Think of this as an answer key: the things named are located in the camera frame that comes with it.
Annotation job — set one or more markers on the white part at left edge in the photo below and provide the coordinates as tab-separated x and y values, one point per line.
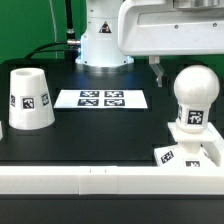
1	130

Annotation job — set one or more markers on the white lamp hood cone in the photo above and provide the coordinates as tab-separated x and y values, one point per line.
30	105

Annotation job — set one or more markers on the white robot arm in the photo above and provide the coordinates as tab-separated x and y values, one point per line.
100	52

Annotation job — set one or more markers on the white lamp base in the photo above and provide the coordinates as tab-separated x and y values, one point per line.
199	150

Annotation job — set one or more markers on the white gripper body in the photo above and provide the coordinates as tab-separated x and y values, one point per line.
171	27

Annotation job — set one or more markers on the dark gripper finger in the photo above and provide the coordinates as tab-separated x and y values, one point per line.
154	62

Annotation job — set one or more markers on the white marker sheet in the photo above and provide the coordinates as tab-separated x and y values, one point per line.
101	99

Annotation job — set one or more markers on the white lamp bulb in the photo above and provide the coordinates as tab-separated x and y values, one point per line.
196	88

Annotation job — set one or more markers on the white L-shaped fence wall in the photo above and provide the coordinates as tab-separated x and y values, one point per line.
113	180

